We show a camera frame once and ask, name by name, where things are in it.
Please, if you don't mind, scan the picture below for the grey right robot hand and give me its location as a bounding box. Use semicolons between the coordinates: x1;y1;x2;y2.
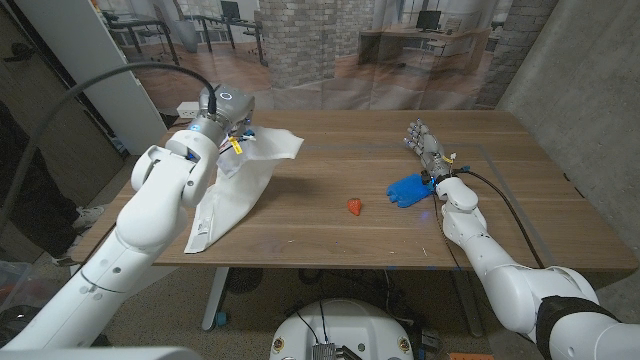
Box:
403;118;454;182

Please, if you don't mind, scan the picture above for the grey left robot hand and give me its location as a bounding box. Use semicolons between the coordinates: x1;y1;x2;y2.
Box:
197;83;257;140

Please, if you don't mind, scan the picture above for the white cloth towel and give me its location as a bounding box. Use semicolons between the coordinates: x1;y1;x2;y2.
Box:
183;125;305;255

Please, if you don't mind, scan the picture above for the blue ice pack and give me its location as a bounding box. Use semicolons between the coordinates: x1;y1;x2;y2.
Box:
385;172;434;209

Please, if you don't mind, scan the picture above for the printed office backdrop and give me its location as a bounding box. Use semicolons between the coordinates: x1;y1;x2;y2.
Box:
94;0;559;112

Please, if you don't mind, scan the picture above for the white upright panel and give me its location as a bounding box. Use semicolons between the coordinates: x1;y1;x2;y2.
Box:
14;0;169;156

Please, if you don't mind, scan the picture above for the dark table leg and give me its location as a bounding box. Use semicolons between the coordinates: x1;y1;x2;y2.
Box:
451;269;485;338

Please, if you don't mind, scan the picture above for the black round fan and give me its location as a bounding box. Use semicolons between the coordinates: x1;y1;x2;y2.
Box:
224;267;265;295

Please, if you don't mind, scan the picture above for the white sneaker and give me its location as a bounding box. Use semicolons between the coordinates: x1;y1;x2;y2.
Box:
69;204;107;232

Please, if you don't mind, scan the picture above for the white table leg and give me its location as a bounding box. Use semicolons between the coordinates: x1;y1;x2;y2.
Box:
201;267;230;332

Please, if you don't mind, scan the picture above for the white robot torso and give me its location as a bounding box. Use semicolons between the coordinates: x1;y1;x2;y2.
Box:
269;298;415;360

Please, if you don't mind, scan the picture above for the dark wooden cabinet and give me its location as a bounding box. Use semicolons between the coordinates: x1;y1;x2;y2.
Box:
0;0;126;261

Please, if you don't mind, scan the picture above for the clear plastic bin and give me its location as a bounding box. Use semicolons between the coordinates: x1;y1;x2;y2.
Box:
0;259;64;312

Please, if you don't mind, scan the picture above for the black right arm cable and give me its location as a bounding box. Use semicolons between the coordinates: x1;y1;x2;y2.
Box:
451;168;547;270

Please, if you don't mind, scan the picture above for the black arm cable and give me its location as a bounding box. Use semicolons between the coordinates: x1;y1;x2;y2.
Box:
0;61;219;232
451;168;547;270

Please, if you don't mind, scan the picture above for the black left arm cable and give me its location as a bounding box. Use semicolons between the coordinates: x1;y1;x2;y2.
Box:
0;61;219;232

